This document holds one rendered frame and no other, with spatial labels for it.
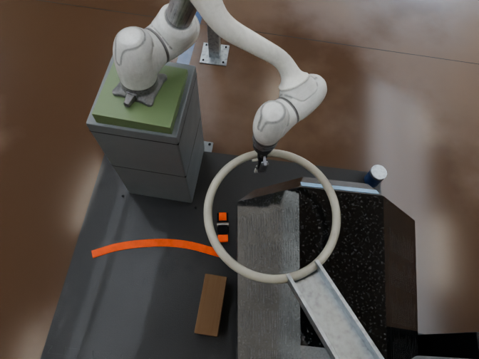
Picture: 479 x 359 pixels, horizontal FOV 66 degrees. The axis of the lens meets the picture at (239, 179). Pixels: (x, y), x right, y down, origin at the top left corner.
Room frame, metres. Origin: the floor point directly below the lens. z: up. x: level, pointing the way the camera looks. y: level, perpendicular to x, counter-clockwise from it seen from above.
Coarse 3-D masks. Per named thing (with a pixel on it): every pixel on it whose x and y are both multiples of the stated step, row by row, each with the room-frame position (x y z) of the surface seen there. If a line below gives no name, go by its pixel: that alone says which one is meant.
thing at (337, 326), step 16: (320, 272) 0.24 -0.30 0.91; (304, 288) 0.19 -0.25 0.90; (320, 288) 0.19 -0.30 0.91; (336, 288) 0.19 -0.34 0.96; (304, 304) 0.13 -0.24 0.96; (320, 304) 0.14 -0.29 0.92; (336, 304) 0.14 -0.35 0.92; (320, 320) 0.09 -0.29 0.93; (336, 320) 0.10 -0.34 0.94; (352, 320) 0.10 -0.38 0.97; (320, 336) 0.04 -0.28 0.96; (336, 336) 0.05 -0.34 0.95; (352, 336) 0.05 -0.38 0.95; (368, 336) 0.05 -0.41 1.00; (336, 352) 0.00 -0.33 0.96; (352, 352) 0.01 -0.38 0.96; (368, 352) 0.01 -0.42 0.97
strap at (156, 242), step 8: (136, 240) 0.51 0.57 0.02; (144, 240) 0.52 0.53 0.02; (152, 240) 0.52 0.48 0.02; (160, 240) 0.52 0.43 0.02; (168, 240) 0.53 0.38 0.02; (176, 240) 0.53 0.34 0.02; (104, 248) 0.45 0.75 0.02; (112, 248) 0.45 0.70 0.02; (120, 248) 0.46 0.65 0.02; (128, 248) 0.46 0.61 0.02; (192, 248) 0.50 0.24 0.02; (200, 248) 0.50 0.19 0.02; (208, 248) 0.50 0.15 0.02; (96, 256) 0.40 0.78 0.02
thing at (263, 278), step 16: (240, 160) 0.62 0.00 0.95; (304, 160) 0.64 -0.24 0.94; (224, 176) 0.55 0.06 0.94; (320, 176) 0.59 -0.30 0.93; (208, 192) 0.48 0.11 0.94; (208, 208) 0.42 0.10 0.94; (336, 208) 0.47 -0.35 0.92; (208, 224) 0.37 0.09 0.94; (336, 224) 0.41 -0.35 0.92; (336, 240) 0.36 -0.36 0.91; (224, 256) 0.26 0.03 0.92; (320, 256) 0.30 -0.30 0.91; (240, 272) 0.22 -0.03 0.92; (256, 272) 0.22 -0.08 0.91; (304, 272) 0.24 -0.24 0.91
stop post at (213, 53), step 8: (208, 32) 1.95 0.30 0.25; (208, 40) 1.95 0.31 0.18; (216, 40) 1.95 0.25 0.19; (208, 48) 1.95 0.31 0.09; (216, 48) 1.95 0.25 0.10; (224, 48) 2.04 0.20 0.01; (208, 56) 1.95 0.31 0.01; (216, 56) 1.95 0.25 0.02; (224, 56) 1.97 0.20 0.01; (216, 64) 1.89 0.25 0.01; (224, 64) 1.89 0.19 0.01
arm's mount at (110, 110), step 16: (112, 80) 1.00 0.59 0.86; (176, 80) 1.04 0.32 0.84; (112, 96) 0.91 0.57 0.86; (160, 96) 0.94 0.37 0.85; (176, 96) 0.95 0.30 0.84; (96, 112) 0.83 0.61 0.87; (112, 112) 0.83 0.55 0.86; (128, 112) 0.84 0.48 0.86; (144, 112) 0.85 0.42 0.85; (160, 112) 0.86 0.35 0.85; (176, 112) 0.89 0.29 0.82; (144, 128) 0.80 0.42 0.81; (160, 128) 0.79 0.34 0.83
